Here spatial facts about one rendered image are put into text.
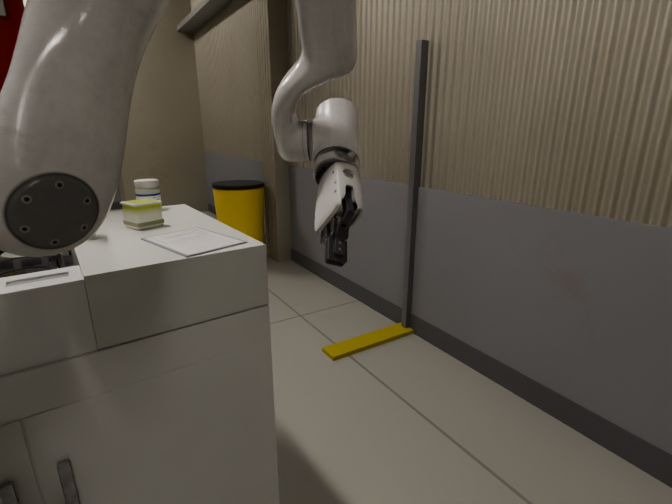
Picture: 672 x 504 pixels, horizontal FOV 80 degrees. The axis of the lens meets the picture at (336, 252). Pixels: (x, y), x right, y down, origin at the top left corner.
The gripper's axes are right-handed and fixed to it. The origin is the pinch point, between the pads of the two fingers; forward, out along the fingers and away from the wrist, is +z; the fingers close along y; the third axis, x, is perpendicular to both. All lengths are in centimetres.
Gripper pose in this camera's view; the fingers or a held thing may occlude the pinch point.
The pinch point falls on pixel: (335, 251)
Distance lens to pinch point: 63.7
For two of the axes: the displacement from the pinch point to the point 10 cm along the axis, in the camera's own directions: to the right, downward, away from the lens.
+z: -0.1, 8.7, -4.9
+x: -9.0, -2.2, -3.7
